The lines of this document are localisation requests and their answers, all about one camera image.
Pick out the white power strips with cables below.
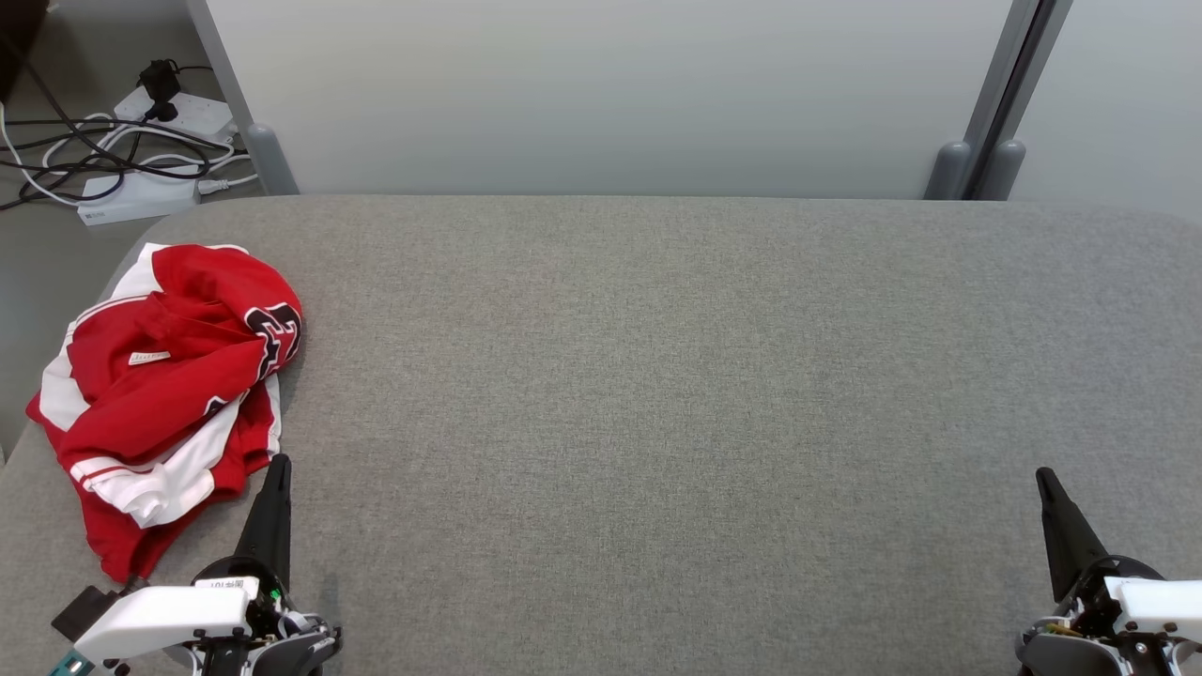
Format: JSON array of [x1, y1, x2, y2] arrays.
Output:
[[0, 33, 238, 213]]

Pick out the black power adapter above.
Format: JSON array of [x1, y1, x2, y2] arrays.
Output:
[[137, 59, 183, 124]]

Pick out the red Bulls basketball jersey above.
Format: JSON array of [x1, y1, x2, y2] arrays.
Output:
[[56, 244, 304, 584]]

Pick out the grey partition post with foot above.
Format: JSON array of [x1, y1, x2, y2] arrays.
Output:
[[976, 0, 1074, 202], [185, 0, 301, 197], [924, 0, 1041, 201]]

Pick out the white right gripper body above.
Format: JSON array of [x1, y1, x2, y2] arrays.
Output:
[[1017, 555, 1202, 676]]

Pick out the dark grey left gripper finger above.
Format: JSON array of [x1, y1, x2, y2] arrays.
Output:
[[234, 454, 293, 589]]

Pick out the white power strip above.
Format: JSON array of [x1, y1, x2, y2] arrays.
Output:
[[114, 86, 237, 147]]

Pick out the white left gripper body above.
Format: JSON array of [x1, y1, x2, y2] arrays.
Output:
[[73, 557, 344, 676]]

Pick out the white floor cable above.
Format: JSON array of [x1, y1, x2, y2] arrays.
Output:
[[0, 99, 128, 208]]

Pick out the white flat box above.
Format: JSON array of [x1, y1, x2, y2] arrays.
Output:
[[77, 174, 201, 227]]

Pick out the white partition panel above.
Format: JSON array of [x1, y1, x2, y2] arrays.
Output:
[[205, 0, 1020, 200], [1009, 0, 1202, 226]]

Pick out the red shorts with white stripes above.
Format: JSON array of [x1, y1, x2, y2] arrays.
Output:
[[25, 242, 283, 489]]

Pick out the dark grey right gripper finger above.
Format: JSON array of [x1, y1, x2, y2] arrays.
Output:
[[1035, 466, 1110, 604]]

